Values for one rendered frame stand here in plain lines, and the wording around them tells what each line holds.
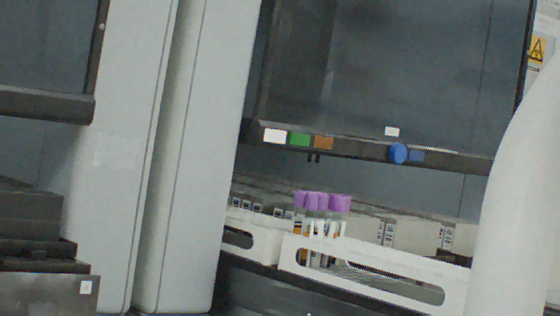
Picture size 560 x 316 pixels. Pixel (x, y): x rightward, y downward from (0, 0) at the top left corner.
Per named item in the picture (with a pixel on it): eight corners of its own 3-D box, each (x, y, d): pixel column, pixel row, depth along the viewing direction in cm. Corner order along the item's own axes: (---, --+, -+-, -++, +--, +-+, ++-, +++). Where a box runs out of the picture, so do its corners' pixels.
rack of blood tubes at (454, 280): (273, 278, 140) (281, 230, 139) (326, 278, 147) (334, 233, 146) (458, 336, 119) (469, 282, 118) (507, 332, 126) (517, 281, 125)
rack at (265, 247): (127, 229, 162) (133, 187, 162) (178, 232, 169) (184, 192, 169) (264, 275, 141) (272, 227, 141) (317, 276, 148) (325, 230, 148)
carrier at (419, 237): (425, 257, 174) (432, 220, 174) (435, 260, 173) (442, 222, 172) (379, 256, 166) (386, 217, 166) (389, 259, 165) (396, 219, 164)
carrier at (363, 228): (364, 256, 163) (371, 216, 163) (374, 259, 162) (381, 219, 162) (311, 255, 155) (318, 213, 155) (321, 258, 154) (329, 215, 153)
